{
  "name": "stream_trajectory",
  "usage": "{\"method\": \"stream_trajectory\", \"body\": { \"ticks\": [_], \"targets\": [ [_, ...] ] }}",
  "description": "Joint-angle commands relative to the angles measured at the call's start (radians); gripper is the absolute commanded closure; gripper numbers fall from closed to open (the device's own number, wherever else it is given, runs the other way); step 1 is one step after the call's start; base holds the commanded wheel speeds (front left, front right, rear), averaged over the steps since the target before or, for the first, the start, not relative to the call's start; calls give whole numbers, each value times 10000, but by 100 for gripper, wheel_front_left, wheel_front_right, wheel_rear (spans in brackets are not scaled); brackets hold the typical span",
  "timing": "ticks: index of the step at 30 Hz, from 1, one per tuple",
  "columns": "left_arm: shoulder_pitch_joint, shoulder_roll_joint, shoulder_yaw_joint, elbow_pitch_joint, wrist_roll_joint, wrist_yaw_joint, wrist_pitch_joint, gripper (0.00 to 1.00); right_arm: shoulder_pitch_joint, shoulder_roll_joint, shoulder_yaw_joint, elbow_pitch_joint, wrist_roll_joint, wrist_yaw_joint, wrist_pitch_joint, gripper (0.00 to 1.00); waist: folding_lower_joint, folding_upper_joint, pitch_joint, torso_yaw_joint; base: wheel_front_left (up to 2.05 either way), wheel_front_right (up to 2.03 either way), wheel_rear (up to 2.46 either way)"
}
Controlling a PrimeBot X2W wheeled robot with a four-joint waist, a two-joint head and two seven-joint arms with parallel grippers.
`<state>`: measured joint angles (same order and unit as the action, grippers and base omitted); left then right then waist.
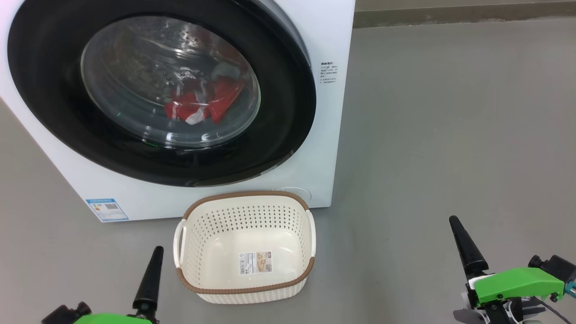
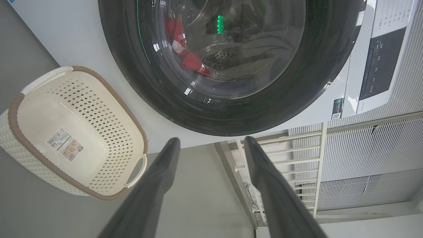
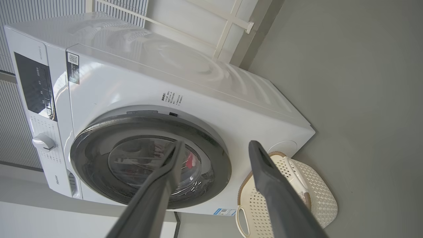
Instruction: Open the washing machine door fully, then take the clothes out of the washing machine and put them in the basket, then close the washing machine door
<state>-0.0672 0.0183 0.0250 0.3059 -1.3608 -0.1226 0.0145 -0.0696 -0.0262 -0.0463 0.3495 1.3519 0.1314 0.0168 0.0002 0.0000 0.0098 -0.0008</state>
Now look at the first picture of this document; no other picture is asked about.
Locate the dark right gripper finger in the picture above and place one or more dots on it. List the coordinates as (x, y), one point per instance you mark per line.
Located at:
(470, 254)

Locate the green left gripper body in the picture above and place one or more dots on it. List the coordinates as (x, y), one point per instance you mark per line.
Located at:
(112, 319)

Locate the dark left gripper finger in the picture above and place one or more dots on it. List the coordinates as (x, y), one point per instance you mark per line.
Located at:
(150, 279)

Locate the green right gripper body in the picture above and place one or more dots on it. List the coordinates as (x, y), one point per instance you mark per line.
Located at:
(513, 283)

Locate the red and white garment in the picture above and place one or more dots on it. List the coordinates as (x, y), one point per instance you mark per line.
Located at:
(225, 96)

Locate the black round glass washer door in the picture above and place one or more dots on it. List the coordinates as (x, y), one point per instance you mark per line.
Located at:
(45, 90)

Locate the cream basket with brown rim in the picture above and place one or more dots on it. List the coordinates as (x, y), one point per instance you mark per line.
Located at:
(211, 234)

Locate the printed information sticker label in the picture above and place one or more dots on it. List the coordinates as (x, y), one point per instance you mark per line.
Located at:
(255, 263)

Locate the white front-load washing machine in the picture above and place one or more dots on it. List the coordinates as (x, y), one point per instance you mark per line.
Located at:
(324, 135)

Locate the blue energy label sticker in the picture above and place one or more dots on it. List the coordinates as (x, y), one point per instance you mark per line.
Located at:
(107, 210)

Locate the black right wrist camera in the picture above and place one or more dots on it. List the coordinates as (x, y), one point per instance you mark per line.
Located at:
(555, 267)

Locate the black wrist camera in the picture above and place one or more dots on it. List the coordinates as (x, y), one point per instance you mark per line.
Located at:
(63, 315)
(555, 267)

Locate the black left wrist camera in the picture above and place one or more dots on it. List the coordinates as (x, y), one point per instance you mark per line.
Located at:
(63, 315)

